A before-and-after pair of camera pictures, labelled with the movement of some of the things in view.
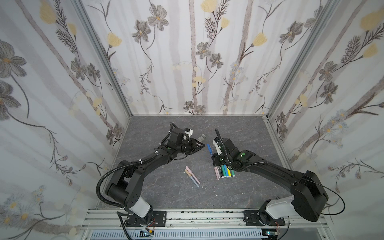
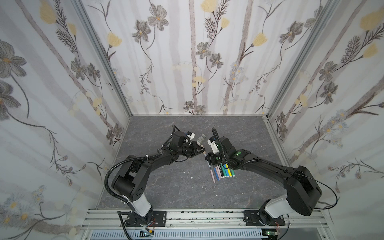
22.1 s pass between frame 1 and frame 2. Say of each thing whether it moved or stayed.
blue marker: stayed
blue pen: moved
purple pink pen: stayed
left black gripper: stayed
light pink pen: moved
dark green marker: stayed
